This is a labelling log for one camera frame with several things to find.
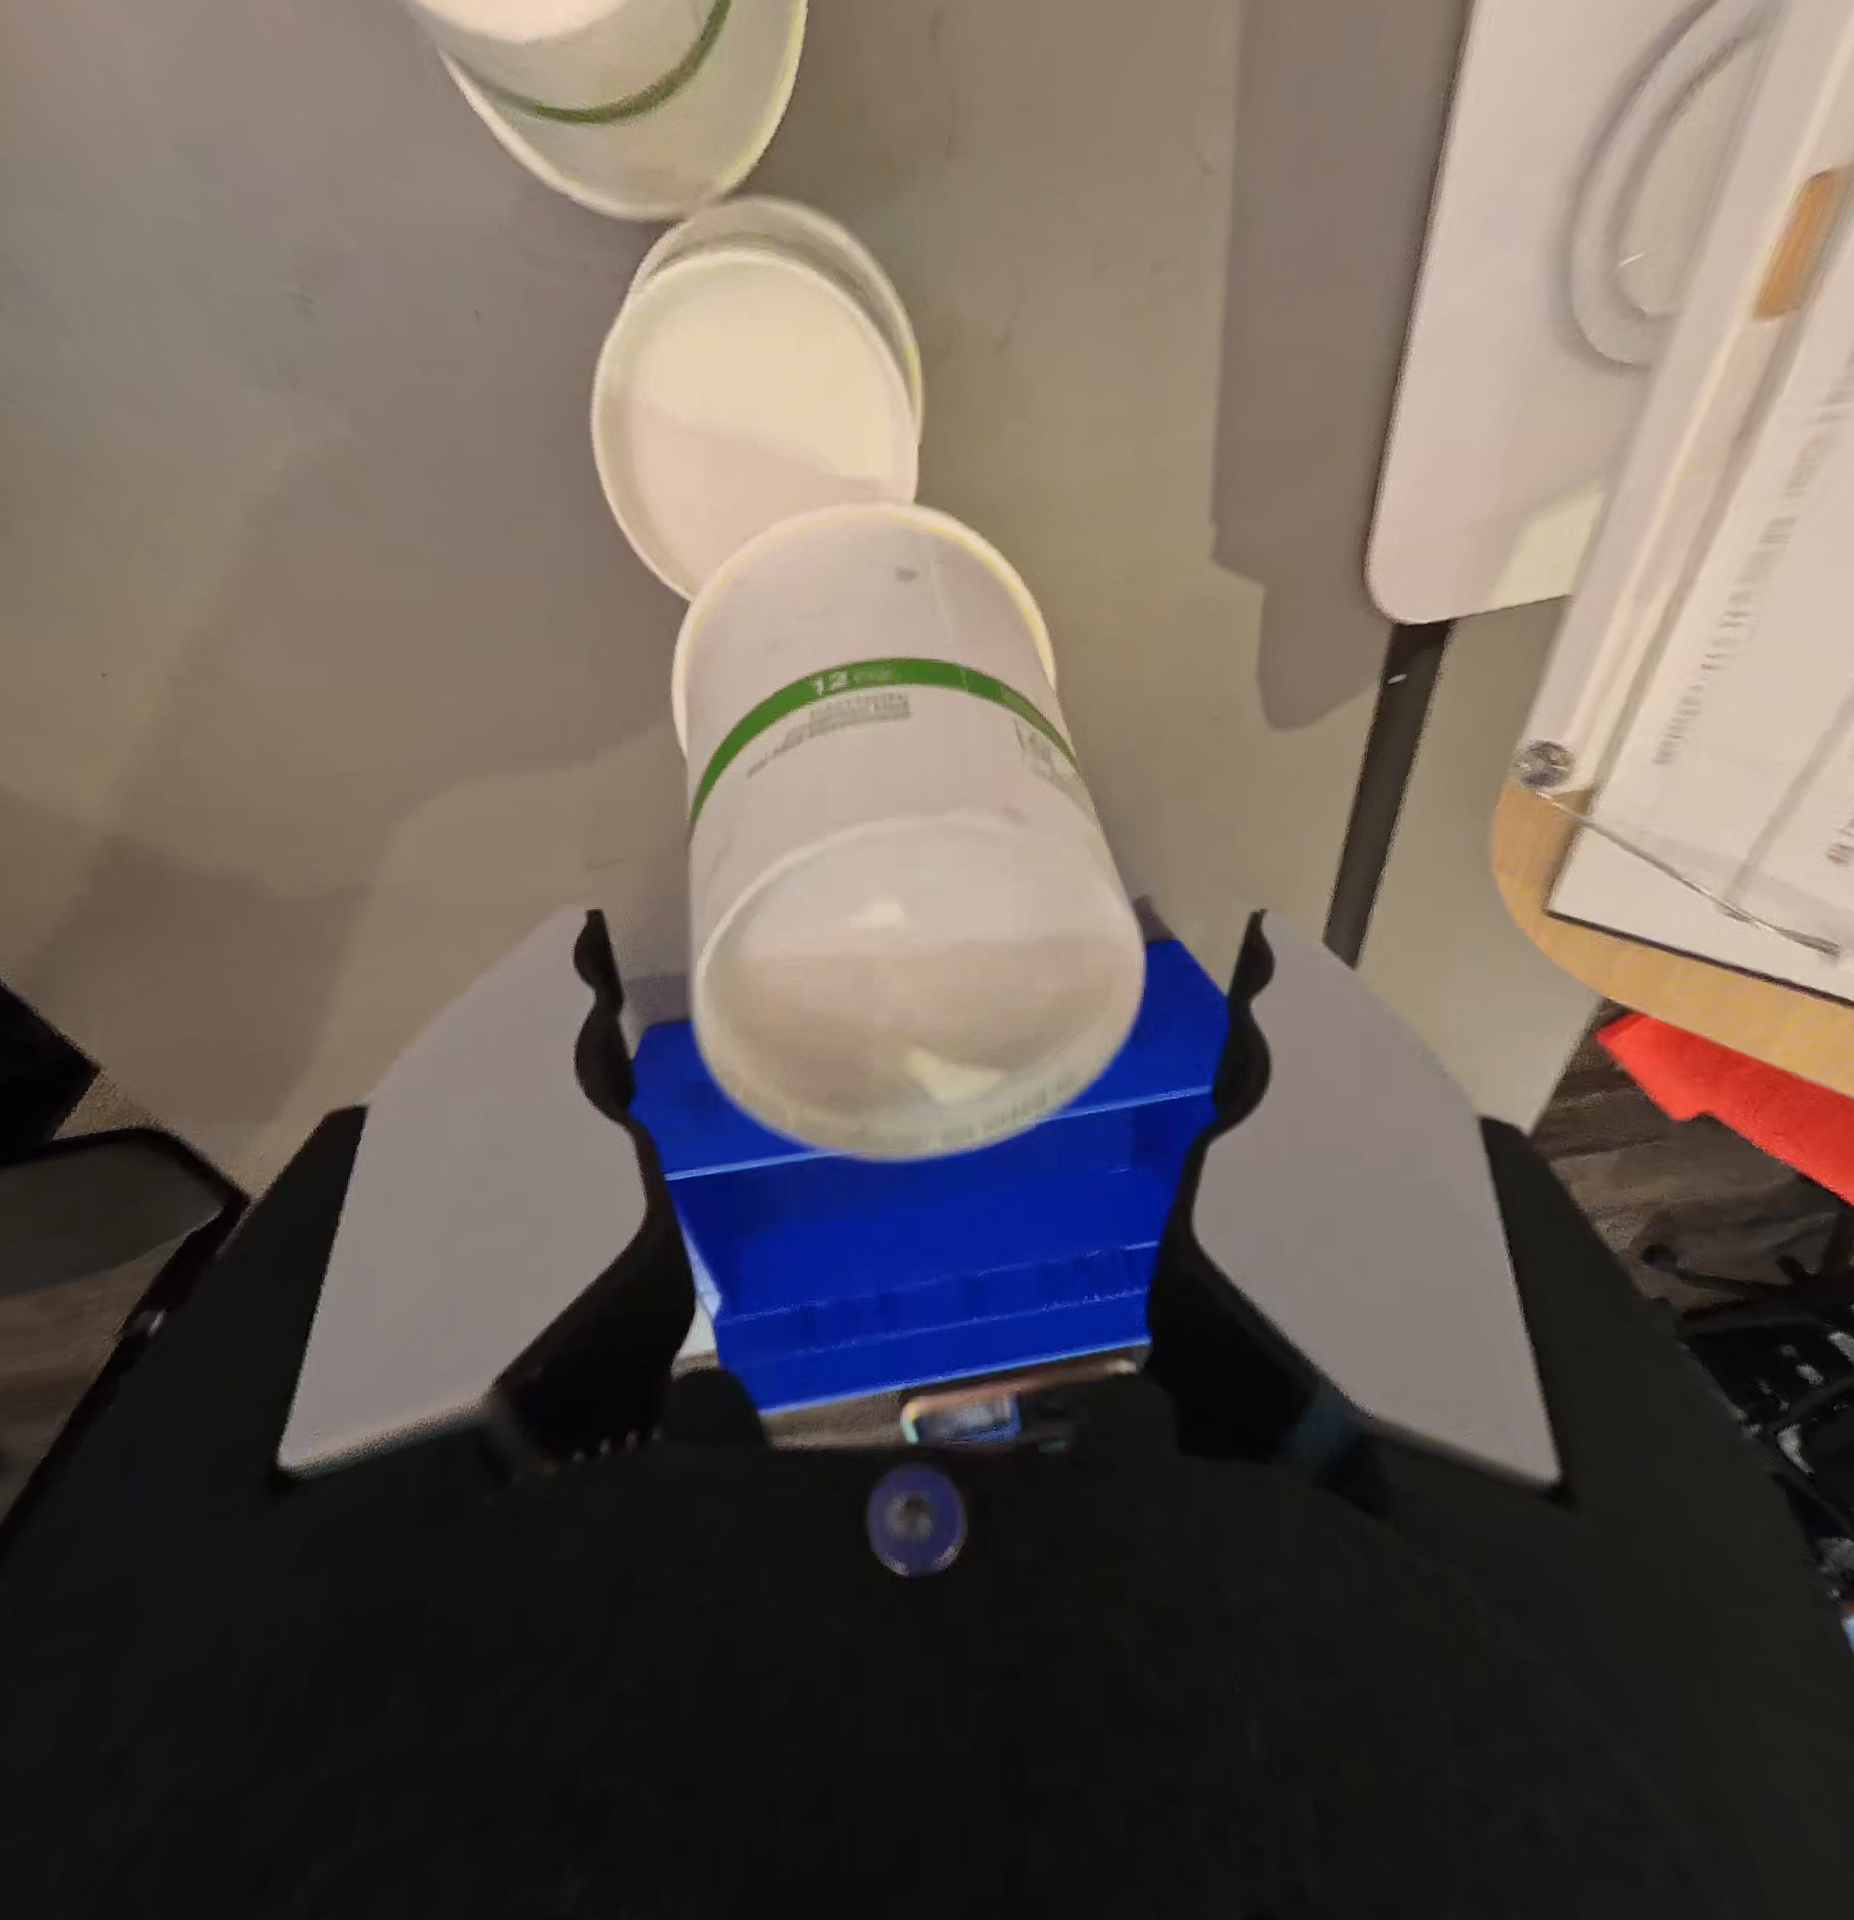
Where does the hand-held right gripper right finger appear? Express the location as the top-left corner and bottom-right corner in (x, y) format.
(1147, 907), (1563, 1489)

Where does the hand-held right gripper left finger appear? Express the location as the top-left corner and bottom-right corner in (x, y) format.
(274, 907), (703, 1479)

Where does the blue plastic bin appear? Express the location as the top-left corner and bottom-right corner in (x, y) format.
(627, 939), (1232, 1414)

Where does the white paper cup green band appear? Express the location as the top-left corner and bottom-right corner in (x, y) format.
(402, 0), (809, 226)
(592, 194), (924, 602)
(670, 502), (1149, 1163)

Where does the wooden sign board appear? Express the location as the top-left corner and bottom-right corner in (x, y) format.
(1489, 0), (1854, 1071)

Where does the orange traffic cone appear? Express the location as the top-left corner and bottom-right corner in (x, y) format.
(1598, 1013), (1854, 1210)

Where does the white instruction sheet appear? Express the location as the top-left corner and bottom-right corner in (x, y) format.
(1549, 0), (1854, 1010)

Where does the white sign stand base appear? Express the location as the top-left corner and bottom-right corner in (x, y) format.
(1363, 0), (1813, 628)

